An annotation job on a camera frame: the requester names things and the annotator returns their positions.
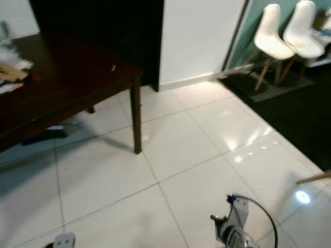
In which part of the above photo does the small white orange packet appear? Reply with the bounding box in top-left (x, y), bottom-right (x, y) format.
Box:
top-left (0, 83), bottom-right (25, 95)

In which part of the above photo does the clear plastic bag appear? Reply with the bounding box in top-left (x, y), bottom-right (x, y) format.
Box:
top-left (0, 40), bottom-right (22, 66)

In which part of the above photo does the dark wooden table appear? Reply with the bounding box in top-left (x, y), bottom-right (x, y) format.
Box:
top-left (0, 34), bottom-right (144, 155)

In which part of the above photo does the white shell chair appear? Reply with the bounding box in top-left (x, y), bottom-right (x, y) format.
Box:
top-left (253, 4), bottom-right (297, 91)
top-left (277, 0), bottom-right (326, 85)

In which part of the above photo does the grey floor mat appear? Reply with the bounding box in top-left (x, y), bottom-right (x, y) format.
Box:
top-left (249, 75), bottom-right (314, 103)

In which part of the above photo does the black floor rug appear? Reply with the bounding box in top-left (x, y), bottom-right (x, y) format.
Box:
top-left (218, 58), bottom-right (331, 171)

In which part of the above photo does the wooden stick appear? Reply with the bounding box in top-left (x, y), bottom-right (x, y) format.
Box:
top-left (296, 170), bottom-right (331, 185)

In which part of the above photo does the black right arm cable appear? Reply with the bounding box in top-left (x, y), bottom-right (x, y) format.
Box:
top-left (228, 194), bottom-right (272, 248)

